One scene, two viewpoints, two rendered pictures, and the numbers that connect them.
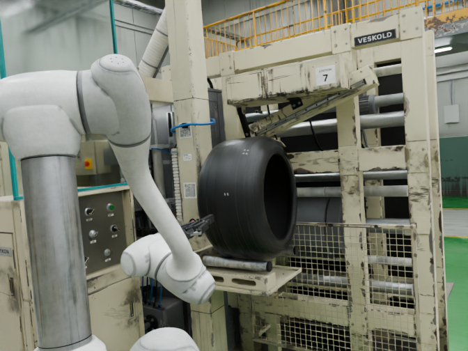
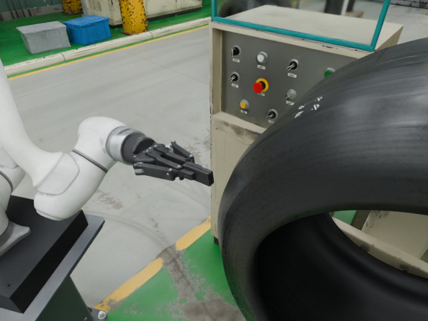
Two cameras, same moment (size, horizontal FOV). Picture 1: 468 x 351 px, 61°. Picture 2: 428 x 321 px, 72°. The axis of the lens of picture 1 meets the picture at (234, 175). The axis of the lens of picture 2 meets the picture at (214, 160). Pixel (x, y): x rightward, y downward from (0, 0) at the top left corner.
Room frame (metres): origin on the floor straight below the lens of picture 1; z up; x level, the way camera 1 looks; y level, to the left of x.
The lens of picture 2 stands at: (1.58, -0.34, 1.53)
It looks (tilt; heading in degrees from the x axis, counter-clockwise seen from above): 38 degrees down; 97
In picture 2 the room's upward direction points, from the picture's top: straight up
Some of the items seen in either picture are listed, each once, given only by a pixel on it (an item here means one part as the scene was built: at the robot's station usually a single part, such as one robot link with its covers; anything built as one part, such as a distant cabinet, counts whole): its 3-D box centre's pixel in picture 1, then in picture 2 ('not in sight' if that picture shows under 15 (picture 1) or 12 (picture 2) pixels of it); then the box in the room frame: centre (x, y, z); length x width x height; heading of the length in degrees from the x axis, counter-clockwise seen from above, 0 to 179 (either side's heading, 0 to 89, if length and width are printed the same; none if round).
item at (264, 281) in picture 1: (235, 277); not in sight; (1.74, 0.03, 0.84); 0.36 x 0.09 x 0.06; 58
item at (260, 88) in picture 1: (288, 84); not in sight; (2.04, -0.31, 1.71); 0.61 x 0.25 x 0.15; 58
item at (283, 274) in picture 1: (251, 276); not in sight; (1.86, -0.05, 0.80); 0.37 x 0.36 x 0.02; 148
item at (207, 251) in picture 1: (218, 252); (389, 265); (1.95, 0.11, 0.90); 0.40 x 0.03 x 0.10; 148
